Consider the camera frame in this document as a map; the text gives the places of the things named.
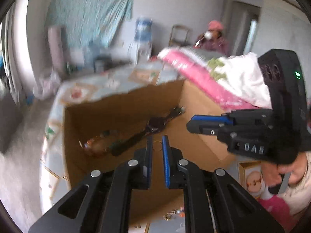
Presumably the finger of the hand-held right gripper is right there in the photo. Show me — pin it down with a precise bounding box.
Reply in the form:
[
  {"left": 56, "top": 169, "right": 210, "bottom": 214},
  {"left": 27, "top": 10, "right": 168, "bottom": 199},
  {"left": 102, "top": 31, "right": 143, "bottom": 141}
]
[
  {"left": 186, "top": 120, "right": 234, "bottom": 137},
  {"left": 190, "top": 114, "right": 235, "bottom": 125}
]

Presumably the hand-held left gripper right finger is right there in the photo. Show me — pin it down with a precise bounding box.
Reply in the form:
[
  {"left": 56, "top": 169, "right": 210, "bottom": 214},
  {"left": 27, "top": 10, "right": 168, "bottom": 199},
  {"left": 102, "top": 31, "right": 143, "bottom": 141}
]
[{"left": 162, "top": 135, "right": 285, "bottom": 233}]

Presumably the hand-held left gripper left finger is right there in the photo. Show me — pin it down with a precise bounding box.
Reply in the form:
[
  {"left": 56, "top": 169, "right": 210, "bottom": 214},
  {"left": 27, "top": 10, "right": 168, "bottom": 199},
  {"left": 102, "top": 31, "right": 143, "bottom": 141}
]
[{"left": 28, "top": 135, "right": 154, "bottom": 233}]

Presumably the smartwatch with black strap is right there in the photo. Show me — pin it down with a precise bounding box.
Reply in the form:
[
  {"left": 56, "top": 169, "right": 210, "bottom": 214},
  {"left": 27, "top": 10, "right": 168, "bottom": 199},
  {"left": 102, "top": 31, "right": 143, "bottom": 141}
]
[{"left": 111, "top": 105, "right": 186, "bottom": 157}]

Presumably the multicolour bead bracelet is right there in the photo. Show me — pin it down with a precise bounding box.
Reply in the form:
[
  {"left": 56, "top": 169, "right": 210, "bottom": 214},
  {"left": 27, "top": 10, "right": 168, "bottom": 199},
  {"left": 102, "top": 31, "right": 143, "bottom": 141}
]
[{"left": 78, "top": 130, "right": 122, "bottom": 158}]

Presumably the brown cardboard box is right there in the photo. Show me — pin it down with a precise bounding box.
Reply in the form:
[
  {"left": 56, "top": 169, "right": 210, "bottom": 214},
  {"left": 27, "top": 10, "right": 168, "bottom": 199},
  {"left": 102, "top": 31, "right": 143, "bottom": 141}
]
[{"left": 63, "top": 79, "right": 237, "bottom": 227}]

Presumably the person's right forearm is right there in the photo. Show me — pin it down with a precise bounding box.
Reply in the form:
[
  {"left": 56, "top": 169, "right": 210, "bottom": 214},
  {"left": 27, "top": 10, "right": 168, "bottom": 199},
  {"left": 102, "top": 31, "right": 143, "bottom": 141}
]
[{"left": 279, "top": 172, "right": 311, "bottom": 216}]

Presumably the person's right hand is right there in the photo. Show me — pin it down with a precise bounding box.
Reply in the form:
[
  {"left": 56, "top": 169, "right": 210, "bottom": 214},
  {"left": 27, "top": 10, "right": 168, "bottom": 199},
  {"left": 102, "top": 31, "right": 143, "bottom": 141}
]
[{"left": 261, "top": 152, "right": 311, "bottom": 190}]

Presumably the white cloth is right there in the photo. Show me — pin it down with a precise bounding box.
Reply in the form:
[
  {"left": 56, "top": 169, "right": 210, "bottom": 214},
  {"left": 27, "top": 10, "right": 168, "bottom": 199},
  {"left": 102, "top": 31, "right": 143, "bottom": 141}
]
[{"left": 206, "top": 52, "right": 271, "bottom": 108}]

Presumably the green floral quilt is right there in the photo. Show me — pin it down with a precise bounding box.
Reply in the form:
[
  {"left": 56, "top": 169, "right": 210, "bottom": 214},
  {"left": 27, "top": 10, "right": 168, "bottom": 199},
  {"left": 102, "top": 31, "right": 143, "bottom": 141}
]
[{"left": 185, "top": 46, "right": 226, "bottom": 80}]

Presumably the white wardrobe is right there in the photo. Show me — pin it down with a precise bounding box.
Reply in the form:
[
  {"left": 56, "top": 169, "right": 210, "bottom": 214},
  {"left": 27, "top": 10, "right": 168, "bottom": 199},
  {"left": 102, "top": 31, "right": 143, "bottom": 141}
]
[{"left": 258, "top": 0, "right": 311, "bottom": 63}]

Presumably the wooden chair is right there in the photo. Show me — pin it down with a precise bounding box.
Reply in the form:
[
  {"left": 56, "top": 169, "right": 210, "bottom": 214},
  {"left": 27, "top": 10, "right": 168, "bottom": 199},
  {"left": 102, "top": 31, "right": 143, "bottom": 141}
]
[{"left": 169, "top": 24, "right": 192, "bottom": 48}]

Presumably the white water dispenser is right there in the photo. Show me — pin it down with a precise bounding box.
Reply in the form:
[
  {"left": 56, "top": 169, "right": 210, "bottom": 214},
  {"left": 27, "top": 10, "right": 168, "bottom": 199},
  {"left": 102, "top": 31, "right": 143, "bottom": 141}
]
[{"left": 130, "top": 40, "right": 153, "bottom": 65}]

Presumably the blue water jug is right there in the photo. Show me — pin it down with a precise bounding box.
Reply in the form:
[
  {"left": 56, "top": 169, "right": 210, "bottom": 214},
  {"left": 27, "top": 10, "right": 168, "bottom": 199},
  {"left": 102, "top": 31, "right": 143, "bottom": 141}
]
[{"left": 135, "top": 17, "right": 153, "bottom": 42}]

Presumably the black stool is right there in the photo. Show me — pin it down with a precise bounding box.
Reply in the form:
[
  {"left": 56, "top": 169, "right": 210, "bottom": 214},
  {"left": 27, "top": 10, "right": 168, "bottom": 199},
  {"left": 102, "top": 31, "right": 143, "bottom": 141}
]
[{"left": 93, "top": 56, "right": 113, "bottom": 72}]

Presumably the white plastic bag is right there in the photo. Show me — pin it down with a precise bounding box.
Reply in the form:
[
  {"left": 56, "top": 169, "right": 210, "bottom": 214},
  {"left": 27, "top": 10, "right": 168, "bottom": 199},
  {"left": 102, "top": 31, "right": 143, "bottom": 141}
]
[{"left": 33, "top": 71, "right": 62, "bottom": 100}]

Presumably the pink rolled mat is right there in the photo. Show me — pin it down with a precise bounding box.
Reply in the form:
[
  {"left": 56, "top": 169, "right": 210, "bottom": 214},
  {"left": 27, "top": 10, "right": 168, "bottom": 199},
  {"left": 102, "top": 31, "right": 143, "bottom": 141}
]
[{"left": 47, "top": 25, "right": 68, "bottom": 76}]

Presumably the grey curtain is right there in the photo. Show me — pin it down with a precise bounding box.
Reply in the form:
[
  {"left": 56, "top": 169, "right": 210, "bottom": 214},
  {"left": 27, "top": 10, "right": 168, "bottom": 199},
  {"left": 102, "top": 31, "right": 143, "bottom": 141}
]
[{"left": 5, "top": 5, "right": 27, "bottom": 105}]

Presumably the teal floral wall cloth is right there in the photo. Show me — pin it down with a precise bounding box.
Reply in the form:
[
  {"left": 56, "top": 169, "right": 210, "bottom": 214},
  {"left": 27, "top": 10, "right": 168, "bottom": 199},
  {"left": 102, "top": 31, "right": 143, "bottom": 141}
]
[{"left": 46, "top": 0, "right": 134, "bottom": 49}]

